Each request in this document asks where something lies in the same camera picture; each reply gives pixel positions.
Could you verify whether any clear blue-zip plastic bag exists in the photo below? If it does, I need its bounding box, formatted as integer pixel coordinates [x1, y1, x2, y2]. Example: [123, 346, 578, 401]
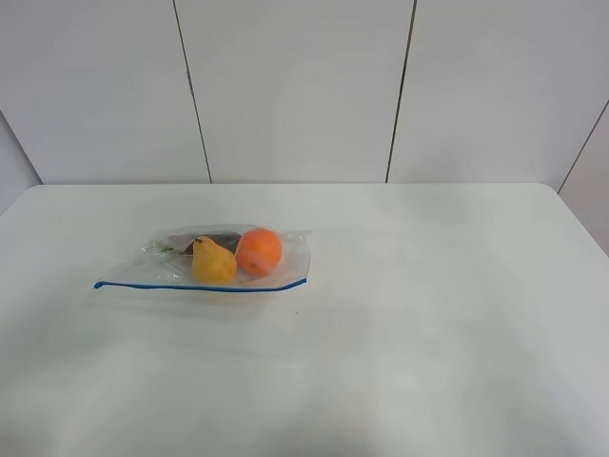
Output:
[94, 224, 310, 293]

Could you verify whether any orange fruit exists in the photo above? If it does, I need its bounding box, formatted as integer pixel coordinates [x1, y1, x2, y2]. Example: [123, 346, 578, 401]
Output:
[235, 228, 283, 276]

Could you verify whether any dark eggplant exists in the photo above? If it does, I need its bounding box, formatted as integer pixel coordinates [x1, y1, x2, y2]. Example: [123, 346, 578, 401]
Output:
[162, 230, 242, 256]

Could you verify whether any yellow pear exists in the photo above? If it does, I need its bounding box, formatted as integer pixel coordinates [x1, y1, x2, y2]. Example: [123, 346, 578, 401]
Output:
[191, 236, 238, 285]

